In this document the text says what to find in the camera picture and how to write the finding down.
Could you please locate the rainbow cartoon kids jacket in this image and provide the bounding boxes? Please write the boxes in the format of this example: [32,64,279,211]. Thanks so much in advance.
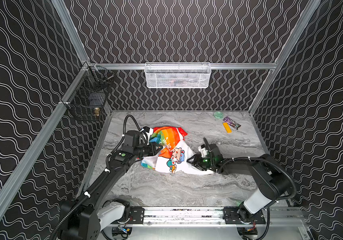
[141,126,213,175]

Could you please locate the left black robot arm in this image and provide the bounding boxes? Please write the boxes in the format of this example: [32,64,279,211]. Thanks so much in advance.
[49,115,162,240]

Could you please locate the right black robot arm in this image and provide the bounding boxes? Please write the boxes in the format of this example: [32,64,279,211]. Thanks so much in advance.
[188,153,297,222]

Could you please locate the yellow rectangular block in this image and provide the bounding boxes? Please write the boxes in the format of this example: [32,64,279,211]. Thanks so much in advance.
[223,122,232,134]

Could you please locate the purple M&M's candy packet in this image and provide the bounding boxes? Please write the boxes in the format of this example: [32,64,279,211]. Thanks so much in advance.
[223,116,241,130]

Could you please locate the green round plastic lid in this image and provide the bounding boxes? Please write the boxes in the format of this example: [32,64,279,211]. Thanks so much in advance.
[214,112,224,119]

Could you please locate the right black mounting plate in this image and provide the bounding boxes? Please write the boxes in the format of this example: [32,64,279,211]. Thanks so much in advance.
[223,207,266,225]

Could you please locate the black mounting plate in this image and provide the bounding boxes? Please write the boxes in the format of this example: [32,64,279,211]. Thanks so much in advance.
[223,207,266,225]
[124,207,145,225]

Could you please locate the brass knob in basket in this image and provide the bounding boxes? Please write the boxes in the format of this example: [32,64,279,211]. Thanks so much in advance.
[94,108,100,118]

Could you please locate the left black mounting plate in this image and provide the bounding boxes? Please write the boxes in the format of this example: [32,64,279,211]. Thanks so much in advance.
[124,207,145,225]

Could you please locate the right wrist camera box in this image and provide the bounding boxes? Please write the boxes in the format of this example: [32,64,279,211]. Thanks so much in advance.
[198,138,217,158]

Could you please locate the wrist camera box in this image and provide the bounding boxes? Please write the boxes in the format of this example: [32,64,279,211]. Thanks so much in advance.
[140,126,153,142]
[198,138,217,158]

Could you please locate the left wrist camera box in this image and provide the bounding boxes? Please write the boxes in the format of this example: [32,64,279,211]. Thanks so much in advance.
[140,126,153,142]

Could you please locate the black wire wall basket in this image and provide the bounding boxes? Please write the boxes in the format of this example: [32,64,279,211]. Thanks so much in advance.
[65,67,115,122]

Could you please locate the white wire mesh basket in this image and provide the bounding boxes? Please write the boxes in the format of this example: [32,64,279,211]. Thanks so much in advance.
[144,62,212,89]

